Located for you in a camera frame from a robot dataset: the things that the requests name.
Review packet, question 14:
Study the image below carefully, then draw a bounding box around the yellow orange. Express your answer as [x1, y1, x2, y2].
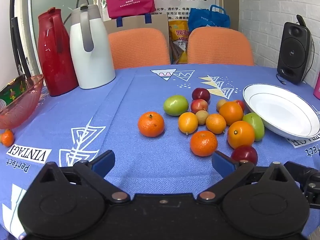
[178, 112, 199, 134]

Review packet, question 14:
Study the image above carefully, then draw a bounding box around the brown bag with blue handles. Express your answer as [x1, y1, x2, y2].
[102, 13, 170, 58]

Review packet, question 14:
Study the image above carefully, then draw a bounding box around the green jujube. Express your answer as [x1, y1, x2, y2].
[242, 112, 265, 142]
[163, 95, 189, 116]

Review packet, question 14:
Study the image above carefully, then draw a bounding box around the pink bottle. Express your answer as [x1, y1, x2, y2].
[313, 71, 320, 98]

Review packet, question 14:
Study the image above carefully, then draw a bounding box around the white plate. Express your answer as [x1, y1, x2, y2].
[242, 84, 320, 139]

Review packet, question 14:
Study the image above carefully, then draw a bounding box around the small red apple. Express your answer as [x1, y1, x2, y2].
[233, 100, 246, 112]
[190, 99, 209, 114]

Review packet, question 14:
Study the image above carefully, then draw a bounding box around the pink plastic bowl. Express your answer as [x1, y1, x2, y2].
[0, 74, 45, 130]

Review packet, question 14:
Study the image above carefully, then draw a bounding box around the black speaker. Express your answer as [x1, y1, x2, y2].
[277, 15, 312, 85]

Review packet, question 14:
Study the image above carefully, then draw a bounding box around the yellow snack bag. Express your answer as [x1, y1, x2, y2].
[168, 20, 189, 65]

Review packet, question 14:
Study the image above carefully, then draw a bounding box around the blue printed tablecloth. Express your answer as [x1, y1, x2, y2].
[0, 64, 320, 240]

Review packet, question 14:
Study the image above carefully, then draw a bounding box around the red thermos jug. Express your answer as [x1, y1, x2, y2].
[37, 7, 79, 97]

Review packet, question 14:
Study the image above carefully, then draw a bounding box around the white thermos jug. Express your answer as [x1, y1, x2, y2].
[69, 4, 116, 90]

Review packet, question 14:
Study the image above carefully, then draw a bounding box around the blue plastic bag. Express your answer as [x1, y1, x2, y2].
[187, 4, 230, 32]

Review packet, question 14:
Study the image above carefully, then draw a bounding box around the round orange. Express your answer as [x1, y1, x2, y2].
[219, 101, 244, 126]
[227, 121, 256, 149]

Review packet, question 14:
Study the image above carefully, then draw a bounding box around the orange chair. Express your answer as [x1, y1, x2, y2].
[108, 28, 171, 70]
[187, 27, 255, 67]

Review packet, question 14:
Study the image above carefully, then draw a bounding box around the large tangerine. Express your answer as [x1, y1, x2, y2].
[138, 111, 165, 138]
[190, 130, 218, 157]

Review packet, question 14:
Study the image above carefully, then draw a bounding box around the small orange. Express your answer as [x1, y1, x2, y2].
[205, 113, 227, 134]

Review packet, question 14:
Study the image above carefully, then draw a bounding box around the dark red plum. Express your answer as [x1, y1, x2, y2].
[231, 145, 258, 166]
[192, 88, 211, 102]

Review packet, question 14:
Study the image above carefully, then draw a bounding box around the small tangerine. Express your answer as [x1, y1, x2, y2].
[1, 129, 15, 147]

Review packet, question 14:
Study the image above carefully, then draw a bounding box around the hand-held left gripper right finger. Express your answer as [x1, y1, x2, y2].
[197, 151, 299, 204]

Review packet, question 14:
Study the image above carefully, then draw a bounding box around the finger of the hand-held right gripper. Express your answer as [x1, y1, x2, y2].
[285, 161, 320, 208]

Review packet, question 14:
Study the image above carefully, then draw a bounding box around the green and gold packet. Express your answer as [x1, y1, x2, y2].
[0, 74, 27, 105]

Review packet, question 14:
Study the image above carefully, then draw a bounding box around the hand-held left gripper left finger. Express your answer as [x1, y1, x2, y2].
[30, 150, 130, 204]

